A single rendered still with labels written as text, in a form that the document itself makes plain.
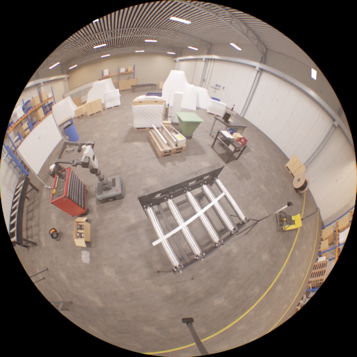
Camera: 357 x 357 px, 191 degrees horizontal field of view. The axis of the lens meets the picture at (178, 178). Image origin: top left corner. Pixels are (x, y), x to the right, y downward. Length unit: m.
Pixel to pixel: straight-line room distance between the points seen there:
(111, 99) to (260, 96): 12.05
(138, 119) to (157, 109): 0.85
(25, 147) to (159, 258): 4.75
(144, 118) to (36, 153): 4.24
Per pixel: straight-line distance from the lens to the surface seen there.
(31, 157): 4.48
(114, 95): 8.64
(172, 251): 1.32
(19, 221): 4.80
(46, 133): 4.83
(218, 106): 7.68
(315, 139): 10.72
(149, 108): 4.13
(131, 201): 2.49
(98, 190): 2.65
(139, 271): 2.35
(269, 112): 11.13
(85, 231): 2.61
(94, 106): 8.72
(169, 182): 1.25
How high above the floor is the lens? 2.22
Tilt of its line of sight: 54 degrees down
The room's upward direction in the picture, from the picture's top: 13 degrees clockwise
